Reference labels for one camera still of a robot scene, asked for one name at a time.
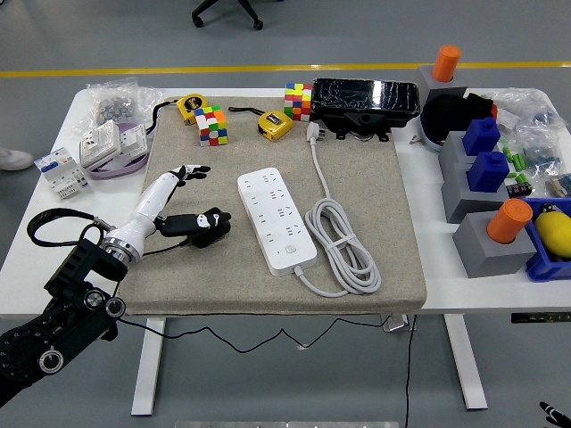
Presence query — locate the white circuit breaker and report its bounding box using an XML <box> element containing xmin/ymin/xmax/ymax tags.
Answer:
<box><xmin>34</xmin><ymin>146</ymin><xmax>90</xmax><ymax>201</ymax></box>

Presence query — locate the black hanging cable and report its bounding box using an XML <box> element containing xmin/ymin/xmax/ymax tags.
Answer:
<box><xmin>403</xmin><ymin>314</ymin><xmax>416</xmax><ymax>428</ymax></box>

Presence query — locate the clear bag of parts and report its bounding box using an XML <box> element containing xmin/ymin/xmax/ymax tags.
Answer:
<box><xmin>492</xmin><ymin>87</ymin><xmax>564</xmax><ymax>133</ymax></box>
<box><xmin>512</xmin><ymin>126</ymin><xmax>567</xmax><ymax>179</ymax></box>
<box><xmin>544</xmin><ymin>172</ymin><xmax>571</xmax><ymax>198</ymax></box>

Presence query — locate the black glossy plastic case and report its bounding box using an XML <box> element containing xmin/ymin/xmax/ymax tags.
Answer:
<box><xmin>310</xmin><ymin>78</ymin><xmax>422</xmax><ymax>144</ymax></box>

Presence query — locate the clear bag of nuts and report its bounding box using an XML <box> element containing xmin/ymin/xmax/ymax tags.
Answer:
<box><xmin>73</xmin><ymin>78</ymin><xmax>164</xmax><ymax>135</ymax></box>

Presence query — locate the grey-brown mat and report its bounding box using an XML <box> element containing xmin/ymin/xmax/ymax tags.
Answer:
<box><xmin>116</xmin><ymin>95</ymin><xmax>427</xmax><ymax>317</ymax></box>

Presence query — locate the black power adapter plug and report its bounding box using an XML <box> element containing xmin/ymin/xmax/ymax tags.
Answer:
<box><xmin>186</xmin><ymin>222</ymin><xmax>232</xmax><ymax>249</ymax></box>

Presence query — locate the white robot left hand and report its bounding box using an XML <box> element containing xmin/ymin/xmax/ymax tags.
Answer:
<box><xmin>106</xmin><ymin>164</ymin><xmax>233</xmax><ymax>256</ymax></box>

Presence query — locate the yellow lemon toy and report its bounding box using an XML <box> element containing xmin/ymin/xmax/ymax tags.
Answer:
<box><xmin>534</xmin><ymin>209</ymin><xmax>571</xmax><ymax>259</ymax></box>

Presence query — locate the black cloth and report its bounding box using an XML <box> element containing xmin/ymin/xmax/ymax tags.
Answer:
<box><xmin>421</xmin><ymin>92</ymin><xmax>496</xmax><ymax>144</ymax></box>

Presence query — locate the white table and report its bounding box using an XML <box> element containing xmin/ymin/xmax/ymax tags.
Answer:
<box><xmin>0</xmin><ymin>86</ymin><xmax>571</xmax><ymax>418</ymax></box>

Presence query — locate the person's white shoe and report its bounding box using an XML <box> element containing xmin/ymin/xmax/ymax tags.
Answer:
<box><xmin>0</xmin><ymin>146</ymin><xmax>36</xmax><ymax>171</ymax></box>

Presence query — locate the blue block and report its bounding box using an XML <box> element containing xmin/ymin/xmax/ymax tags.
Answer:
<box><xmin>461</xmin><ymin>116</ymin><xmax>501</xmax><ymax>157</ymax></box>
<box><xmin>466</xmin><ymin>151</ymin><xmax>511</xmax><ymax>193</ymax></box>

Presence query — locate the orange cylinder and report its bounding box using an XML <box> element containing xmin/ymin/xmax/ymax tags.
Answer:
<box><xmin>485</xmin><ymin>198</ymin><xmax>535</xmax><ymax>245</ymax></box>
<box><xmin>431</xmin><ymin>44</ymin><xmax>463</xmax><ymax>84</ymax></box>

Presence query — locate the colourful puzzle cube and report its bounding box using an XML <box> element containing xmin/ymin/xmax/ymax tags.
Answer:
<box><xmin>194</xmin><ymin>104</ymin><xmax>229</xmax><ymax>147</ymax></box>
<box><xmin>284</xmin><ymin>82</ymin><xmax>313</xmax><ymax>122</ymax></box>

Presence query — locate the yellow tape measure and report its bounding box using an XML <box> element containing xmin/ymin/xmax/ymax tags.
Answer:
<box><xmin>228</xmin><ymin>105</ymin><xmax>294</xmax><ymax>143</ymax></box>
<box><xmin>149</xmin><ymin>93</ymin><xmax>210</xmax><ymax>135</ymax></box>

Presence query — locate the grey box under table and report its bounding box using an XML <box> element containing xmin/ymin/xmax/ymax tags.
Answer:
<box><xmin>382</xmin><ymin>314</ymin><xmax>418</xmax><ymax>333</ymax></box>

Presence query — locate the white wall socket panel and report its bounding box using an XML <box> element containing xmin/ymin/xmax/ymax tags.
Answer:
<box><xmin>116</xmin><ymin>123</ymin><xmax>148</xmax><ymax>157</ymax></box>
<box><xmin>79</xmin><ymin>119</ymin><xmax>122</xmax><ymax>169</ymax></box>

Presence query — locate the small dark component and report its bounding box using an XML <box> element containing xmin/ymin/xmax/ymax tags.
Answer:
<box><xmin>506</xmin><ymin>180</ymin><xmax>534</xmax><ymax>198</ymax></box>

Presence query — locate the thin black adapter cord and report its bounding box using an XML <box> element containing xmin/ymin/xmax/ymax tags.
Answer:
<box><xmin>116</xmin><ymin>240</ymin><xmax>387</xmax><ymax>354</ymax></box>

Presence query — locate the black desk control panel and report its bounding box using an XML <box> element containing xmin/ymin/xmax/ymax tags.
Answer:
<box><xmin>511</xmin><ymin>313</ymin><xmax>571</xmax><ymax>325</ymax></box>

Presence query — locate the white power strip cord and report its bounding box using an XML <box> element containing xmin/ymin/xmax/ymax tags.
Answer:
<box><xmin>292</xmin><ymin>122</ymin><xmax>383</xmax><ymax>299</ymax></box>

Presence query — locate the blue plastic bin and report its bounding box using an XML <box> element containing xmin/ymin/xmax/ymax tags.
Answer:
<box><xmin>521</xmin><ymin>197</ymin><xmax>571</xmax><ymax>283</ymax></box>

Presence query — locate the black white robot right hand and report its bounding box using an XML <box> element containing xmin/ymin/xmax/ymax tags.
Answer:
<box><xmin>538</xmin><ymin>400</ymin><xmax>571</xmax><ymax>428</ymax></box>

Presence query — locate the white round bowl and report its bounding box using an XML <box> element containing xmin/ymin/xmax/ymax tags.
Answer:
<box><xmin>418</xmin><ymin>111</ymin><xmax>447</xmax><ymax>155</ymax></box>

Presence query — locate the black office chair base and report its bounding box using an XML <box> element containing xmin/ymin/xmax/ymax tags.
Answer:
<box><xmin>191</xmin><ymin>0</ymin><xmax>264</xmax><ymax>31</ymax></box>

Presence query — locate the white power strip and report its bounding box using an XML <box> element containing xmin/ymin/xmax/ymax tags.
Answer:
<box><xmin>236</xmin><ymin>167</ymin><xmax>319</xmax><ymax>277</ymax></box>

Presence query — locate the grey block holder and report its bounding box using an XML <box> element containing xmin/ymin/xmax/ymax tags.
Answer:
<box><xmin>440</xmin><ymin>162</ymin><xmax>512</xmax><ymax>224</ymax></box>
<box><xmin>437</xmin><ymin>130</ymin><xmax>503</xmax><ymax>179</ymax></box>
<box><xmin>414</xmin><ymin>64</ymin><xmax>469</xmax><ymax>106</ymax></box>
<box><xmin>452</xmin><ymin>211</ymin><xmax>538</xmax><ymax>280</ymax></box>

